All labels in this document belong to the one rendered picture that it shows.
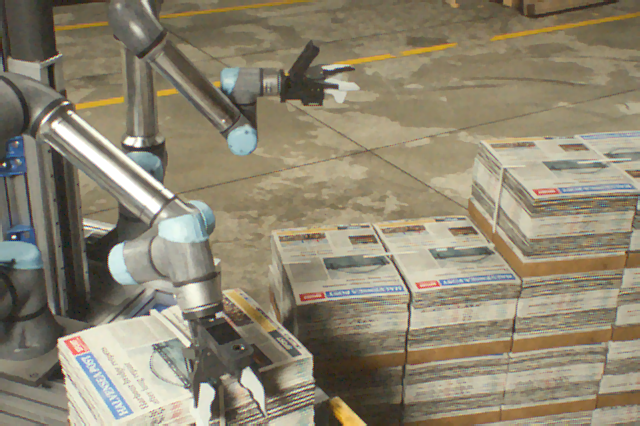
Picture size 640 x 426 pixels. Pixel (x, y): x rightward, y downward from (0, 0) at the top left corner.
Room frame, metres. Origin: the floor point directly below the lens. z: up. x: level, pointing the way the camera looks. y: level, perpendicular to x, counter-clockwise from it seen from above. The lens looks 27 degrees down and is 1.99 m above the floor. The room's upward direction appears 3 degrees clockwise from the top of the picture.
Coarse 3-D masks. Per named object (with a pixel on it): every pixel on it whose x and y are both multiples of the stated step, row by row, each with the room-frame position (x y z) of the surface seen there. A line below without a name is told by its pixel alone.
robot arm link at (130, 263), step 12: (156, 228) 1.37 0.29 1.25; (132, 240) 1.34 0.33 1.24; (144, 240) 1.31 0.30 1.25; (120, 252) 1.32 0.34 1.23; (132, 252) 1.30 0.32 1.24; (144, 252) 1.29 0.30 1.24; (108, 264) 1.32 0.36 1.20; (120, 264) 1.30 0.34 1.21; (132, 264) 1.29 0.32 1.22; (144, 264) 1.28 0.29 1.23; (120, 276) 1.30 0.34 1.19; (132, 276) 1.29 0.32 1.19; (144, 276) 1.29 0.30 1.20; (156, 276) 1.28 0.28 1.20
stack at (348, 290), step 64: (320, 256) 2.03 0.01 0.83; (384, 256) 2.05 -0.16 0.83; (448, 256) 2.06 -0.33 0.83; (320, 320) 1.82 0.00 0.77; (384, 320) 1.86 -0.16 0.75; (448, 320) 1.91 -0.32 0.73; (512, 320) 1.95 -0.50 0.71; (576, 320) 2.00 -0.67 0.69; (320, 384) 1.82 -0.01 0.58; (384, 384) 1.87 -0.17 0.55; (448, 384) 1.91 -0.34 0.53; (512, 384) 1.95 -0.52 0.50; (576, 384) 2.01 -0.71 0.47
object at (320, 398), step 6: (318, 390) 1.51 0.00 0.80; (318, 396) 1.49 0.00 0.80; (324, 396) 1.49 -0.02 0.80; (318, 402) 1.47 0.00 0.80; (324, 402) 1.48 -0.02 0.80; (312, 408) 1.46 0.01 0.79; (318, 408) 1.47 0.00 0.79; (324, 408) 1.48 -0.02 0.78; (318, 414) 1.47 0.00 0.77; (324, 414) 1.48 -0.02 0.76; (318, 420) 1.47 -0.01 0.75; (324, 420) 1.48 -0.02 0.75
